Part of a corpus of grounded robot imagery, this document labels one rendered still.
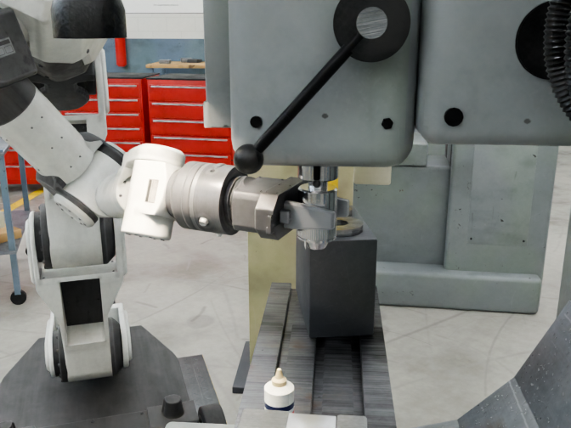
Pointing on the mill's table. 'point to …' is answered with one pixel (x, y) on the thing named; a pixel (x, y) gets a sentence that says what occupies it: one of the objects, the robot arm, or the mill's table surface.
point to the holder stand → (339, 281)
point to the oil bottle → (279, 393)
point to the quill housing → (292, 137)
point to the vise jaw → (263, 419)
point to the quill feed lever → (357, 28)
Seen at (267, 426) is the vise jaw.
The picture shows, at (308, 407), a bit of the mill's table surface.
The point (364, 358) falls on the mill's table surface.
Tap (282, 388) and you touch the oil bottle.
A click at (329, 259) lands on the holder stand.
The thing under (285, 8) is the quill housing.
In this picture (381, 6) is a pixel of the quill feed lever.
